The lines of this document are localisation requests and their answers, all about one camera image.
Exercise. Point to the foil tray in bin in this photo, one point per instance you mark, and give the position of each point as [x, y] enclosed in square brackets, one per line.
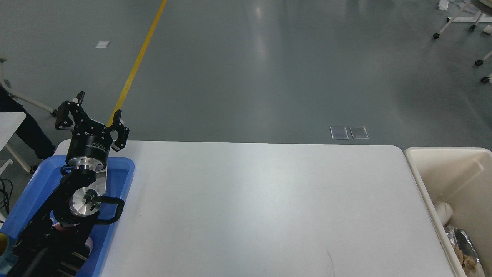
[480, 271]

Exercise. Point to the white plastic bin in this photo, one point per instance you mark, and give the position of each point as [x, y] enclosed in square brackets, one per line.
[462, 178]

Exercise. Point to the white side table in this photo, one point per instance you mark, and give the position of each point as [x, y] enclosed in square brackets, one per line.
[9, 123]

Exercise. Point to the seated person leg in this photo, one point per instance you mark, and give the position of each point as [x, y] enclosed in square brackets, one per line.
[29, 131]

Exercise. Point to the pink plastic mug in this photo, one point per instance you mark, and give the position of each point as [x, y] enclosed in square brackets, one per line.
[89, 242]

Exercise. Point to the aluminium foil tray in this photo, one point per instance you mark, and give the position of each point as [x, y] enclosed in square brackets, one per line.
[461, 239]

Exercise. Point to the stainless steel rectangular tray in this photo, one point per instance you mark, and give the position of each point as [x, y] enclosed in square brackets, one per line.
[99, 185]

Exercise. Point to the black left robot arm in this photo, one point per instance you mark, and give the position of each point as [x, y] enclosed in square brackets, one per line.
[54, 241]

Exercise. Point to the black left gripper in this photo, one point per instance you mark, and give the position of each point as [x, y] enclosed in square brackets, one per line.
[91, 141]

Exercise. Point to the teal cup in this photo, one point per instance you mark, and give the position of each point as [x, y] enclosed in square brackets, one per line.
[7, 258]

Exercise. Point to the brown paper ball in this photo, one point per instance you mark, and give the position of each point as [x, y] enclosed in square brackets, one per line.
[466, 261]

